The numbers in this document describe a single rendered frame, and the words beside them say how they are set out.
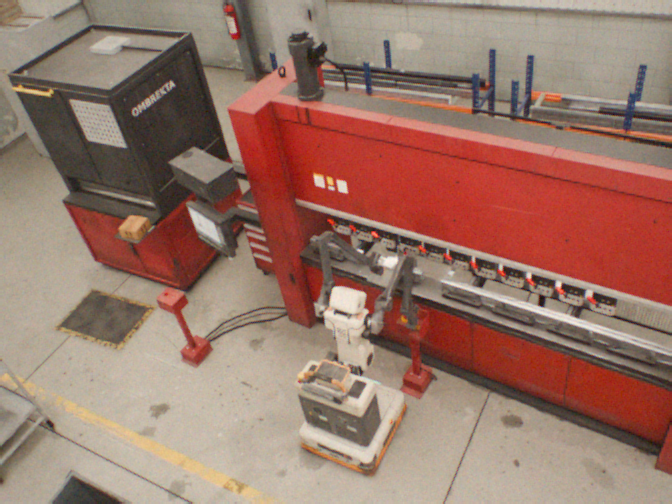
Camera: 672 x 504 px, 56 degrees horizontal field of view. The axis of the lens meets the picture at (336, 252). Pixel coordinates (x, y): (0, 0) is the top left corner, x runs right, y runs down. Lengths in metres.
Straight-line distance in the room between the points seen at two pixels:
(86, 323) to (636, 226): 5.17
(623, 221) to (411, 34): 5.58
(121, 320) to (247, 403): 1.80
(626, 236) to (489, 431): 2.00
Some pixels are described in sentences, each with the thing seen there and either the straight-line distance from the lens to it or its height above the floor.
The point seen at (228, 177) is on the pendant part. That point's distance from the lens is 4.68.
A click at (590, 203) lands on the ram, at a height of 2.02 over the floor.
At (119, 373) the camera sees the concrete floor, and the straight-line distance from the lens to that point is 6.29.
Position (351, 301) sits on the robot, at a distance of 4.24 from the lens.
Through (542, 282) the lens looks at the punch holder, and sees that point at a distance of 4.41.
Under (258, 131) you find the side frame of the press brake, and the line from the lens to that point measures 4.60.
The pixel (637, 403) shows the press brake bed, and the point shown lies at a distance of 4.85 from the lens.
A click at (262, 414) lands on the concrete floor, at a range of 5.49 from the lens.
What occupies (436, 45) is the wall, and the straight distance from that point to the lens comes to 8.84.
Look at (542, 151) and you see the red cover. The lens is 3.79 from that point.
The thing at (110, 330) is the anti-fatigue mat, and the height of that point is 0.01.
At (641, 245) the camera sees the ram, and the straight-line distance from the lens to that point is 3.99.
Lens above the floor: 4.42
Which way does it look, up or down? 42 degrees down
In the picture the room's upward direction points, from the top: 11 degrees counter-clockwise
